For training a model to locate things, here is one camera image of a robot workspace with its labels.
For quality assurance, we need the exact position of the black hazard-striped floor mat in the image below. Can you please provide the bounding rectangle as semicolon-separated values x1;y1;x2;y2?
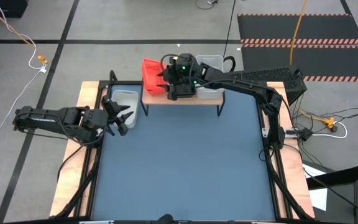
236;12;358;84

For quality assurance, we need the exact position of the white paper sheet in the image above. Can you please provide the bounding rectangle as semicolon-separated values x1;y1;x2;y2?
303;163;328;212

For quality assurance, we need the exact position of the white cable with plug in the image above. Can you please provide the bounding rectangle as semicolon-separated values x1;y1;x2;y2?
0;0;48;141

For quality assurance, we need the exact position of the white looped cable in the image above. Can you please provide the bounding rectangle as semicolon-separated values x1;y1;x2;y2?
312;121;348;139

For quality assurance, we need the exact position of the orange cable with yellow plug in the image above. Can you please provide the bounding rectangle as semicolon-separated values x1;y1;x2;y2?
0;0;48;65

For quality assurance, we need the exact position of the black braided cable sleeve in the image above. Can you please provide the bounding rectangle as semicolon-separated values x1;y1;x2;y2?
264;149;310;220
53;146;102;218

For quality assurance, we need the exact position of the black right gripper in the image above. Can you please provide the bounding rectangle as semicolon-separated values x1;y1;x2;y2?
156;52;200;91

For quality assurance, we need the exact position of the wooden shelf with black legs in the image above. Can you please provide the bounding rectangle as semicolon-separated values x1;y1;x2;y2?
140;79;226;118

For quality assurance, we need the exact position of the black floor cable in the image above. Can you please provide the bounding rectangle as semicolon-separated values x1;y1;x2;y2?
221;0;237;73

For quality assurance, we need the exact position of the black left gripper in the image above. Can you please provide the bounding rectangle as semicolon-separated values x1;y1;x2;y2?
99;95;135;137

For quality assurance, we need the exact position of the blue table mat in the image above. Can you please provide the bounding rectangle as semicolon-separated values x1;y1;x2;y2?
91;82;276;221

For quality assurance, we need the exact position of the black round object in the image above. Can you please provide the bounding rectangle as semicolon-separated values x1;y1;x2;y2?
157;213;176;224

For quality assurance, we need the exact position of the black desk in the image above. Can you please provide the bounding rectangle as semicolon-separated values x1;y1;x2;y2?
305;163;358;190

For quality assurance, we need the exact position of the black floor box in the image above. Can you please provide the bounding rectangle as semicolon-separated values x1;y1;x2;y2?
0;0;29;19

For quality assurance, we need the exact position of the yellow power plug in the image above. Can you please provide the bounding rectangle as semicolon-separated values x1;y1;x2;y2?
321;116;338;129

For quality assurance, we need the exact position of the black power adapter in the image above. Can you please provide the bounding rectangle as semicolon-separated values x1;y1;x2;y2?
286;127;313;141

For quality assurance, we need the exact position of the yellow floor cable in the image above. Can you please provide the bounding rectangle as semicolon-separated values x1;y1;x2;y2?
289;0;309;65

